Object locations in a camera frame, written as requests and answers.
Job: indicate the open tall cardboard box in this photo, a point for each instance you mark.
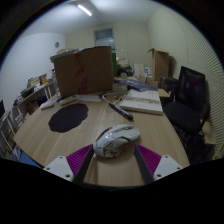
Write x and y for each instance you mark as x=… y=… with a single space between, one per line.
x=160 y=65

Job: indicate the white remote control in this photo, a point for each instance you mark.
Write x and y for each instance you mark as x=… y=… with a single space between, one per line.
x=68 y=100

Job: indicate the blue book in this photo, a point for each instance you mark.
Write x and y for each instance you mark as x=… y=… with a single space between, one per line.
x=141 y=86

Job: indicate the black office chair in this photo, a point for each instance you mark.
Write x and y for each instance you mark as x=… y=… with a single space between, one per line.
x=188 y=100

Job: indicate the white thick book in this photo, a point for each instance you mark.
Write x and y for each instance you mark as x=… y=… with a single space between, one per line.
x=143 y=101

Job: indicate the round wall clock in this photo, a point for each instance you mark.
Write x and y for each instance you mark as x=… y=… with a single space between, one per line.
x=57 y=45

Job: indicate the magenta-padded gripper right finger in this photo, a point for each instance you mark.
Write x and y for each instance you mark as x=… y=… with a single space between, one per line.
x=150 y=160

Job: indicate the large brown cardboard box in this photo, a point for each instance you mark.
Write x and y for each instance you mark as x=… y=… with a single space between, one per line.
x=85 y=71

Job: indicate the cluttered shelf unit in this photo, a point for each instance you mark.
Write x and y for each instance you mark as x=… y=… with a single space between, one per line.
x=30 y=95

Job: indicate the window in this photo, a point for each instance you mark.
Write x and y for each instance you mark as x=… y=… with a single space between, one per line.
x=104 y=37

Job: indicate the ceiling tube light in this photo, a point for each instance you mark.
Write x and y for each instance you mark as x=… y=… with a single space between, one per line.
x=84 y=10

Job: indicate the black irregular mouse pad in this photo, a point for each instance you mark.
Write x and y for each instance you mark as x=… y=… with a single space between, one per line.
x=68 y=117

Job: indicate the white and black computer mouse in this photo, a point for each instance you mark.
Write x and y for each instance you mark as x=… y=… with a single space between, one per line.
x=115 y=140

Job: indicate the black marker pen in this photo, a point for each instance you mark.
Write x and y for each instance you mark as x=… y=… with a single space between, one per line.
x=120 y=111

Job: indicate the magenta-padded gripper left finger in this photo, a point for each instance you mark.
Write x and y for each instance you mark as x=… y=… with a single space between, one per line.
x=80 y=160

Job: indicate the small white flat case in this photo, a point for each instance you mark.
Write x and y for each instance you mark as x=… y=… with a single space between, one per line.
x=47 y=105

